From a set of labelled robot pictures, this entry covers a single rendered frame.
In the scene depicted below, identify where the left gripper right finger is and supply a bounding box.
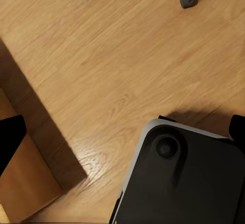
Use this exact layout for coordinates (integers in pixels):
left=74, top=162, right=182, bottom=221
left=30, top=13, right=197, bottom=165
left=229, top=115, right=245, bottom=156

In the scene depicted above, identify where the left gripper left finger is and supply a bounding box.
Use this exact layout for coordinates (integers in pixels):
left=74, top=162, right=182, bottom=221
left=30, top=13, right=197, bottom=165
left=0, top=115, right=27, bottom=176

